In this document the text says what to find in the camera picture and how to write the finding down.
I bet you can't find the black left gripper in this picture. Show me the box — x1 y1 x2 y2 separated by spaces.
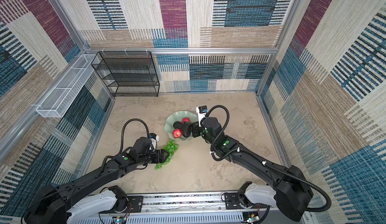
138 148 170 166

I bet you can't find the dark avocado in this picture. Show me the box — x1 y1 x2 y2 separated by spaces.
173 121 184 129
180 122 191 138

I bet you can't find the green grape bunch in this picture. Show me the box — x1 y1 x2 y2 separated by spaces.
154 140 179 170

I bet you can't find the red apple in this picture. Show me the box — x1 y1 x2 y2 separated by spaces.
172 128 183 139
182 117 190 123

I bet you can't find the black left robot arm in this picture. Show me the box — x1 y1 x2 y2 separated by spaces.
21 137 169 224

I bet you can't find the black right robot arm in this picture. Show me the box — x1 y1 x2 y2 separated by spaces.
180 117 313 222

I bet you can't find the light green wavy fruit bowl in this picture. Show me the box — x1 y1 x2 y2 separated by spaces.
164 110 198 142

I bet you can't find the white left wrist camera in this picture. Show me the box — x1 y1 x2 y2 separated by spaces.
149 133 159 152

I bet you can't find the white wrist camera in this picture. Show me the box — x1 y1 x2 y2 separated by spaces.
149 133 159 152
196 105 208 127

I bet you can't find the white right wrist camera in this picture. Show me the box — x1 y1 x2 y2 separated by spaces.
196 105 208 127

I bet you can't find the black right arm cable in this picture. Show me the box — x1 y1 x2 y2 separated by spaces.
204 104 332 213

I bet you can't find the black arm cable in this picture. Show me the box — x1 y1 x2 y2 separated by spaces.
101 118 151 170
204 104 332 213

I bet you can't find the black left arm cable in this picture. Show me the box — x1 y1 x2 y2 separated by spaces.
101 118 151 170

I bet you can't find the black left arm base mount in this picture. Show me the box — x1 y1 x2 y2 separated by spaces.
101 194 144 216

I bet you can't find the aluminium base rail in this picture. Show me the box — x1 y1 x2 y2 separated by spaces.
66 190 293 224

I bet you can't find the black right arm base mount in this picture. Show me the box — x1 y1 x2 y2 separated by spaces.
221 192 266 210

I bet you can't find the black wire shelf rack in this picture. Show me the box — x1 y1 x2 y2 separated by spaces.
91 51 160 97

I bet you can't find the white wire mesh basket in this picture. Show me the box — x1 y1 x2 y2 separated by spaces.
36 54 95 118

